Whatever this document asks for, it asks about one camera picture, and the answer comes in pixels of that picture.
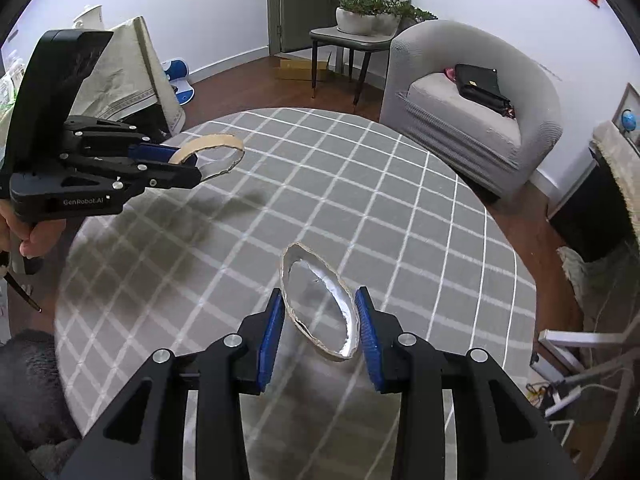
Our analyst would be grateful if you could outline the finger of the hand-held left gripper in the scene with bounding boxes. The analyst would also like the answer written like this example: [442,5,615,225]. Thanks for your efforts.
[64,116,182,162]
[75,159,203,191]

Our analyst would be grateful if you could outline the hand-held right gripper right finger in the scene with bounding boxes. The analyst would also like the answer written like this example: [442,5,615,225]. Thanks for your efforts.
[354,286,581,480]

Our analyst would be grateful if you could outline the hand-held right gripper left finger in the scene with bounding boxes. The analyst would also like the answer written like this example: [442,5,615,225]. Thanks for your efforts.
[60,287,287,480]

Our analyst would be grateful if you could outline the brown foil-lined cardboard ring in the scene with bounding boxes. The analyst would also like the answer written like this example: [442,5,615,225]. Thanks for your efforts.
[279,242,362,363]

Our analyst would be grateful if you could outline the transparent tape ring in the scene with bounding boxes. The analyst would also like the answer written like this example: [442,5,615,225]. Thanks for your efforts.
[169,132,246,181]

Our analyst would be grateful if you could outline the person's left hand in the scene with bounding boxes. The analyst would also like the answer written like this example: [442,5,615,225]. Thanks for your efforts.
[0,199,68,260]

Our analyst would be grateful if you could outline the green and white packet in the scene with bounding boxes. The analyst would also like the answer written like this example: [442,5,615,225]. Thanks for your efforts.
[0,72,21,126]

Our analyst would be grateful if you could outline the blue and white floor device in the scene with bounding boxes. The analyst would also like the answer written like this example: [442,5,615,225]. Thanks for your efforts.
[170,82,196,106]

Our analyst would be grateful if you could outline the chair with cream cloth cover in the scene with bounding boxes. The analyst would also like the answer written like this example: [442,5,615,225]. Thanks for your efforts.
[75,16,187,136]

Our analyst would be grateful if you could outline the white kettle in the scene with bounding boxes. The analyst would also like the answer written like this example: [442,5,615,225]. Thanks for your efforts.
[74,4,103,28]

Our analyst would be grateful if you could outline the blue and white slippers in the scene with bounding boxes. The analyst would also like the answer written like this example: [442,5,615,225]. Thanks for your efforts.
[162,57,191,81]

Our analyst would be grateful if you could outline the flat cardboard box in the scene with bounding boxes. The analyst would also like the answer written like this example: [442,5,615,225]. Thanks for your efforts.
[274,55,331,81]

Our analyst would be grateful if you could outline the white power strip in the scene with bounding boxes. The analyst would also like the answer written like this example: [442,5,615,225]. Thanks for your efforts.
[542,385,583,417]

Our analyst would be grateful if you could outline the grey-green door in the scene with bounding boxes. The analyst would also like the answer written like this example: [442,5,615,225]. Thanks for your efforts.
[267,0,351,56]

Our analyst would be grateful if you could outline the cream fluffy rug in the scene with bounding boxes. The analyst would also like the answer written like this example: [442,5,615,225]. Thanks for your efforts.
[557,245,640,333]

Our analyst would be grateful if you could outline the grey dining chair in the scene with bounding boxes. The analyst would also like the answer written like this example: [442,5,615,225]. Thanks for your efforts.
[309,0,412,106]

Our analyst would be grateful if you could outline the dark fleece cloth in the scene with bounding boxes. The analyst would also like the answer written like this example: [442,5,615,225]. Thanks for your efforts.
[0,330,81,461]

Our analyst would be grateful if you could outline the white potted green plant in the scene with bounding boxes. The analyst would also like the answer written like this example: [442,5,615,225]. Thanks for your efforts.
[380,2,438,31]
[336,0,388,36]

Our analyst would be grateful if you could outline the grey armchair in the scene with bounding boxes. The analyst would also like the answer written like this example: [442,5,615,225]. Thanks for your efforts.
[380,20,563,198]

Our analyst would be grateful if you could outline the black sideboard cabinet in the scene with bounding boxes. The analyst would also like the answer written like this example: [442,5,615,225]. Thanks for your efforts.
[547,150,638,263]

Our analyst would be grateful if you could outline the black handbag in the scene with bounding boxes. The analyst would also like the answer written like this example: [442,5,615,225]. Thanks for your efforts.
[452,64,516,120]

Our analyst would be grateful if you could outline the beige fringed runner cloth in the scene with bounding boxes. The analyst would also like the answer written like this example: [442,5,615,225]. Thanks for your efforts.
[592,120,640,241]

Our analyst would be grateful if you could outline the white metal frame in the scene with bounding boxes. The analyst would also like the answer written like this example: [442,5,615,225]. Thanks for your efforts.
[537,327,640,411]

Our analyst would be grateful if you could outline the silver picture frame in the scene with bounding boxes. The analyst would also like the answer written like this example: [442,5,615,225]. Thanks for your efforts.
[612,82,640,146]

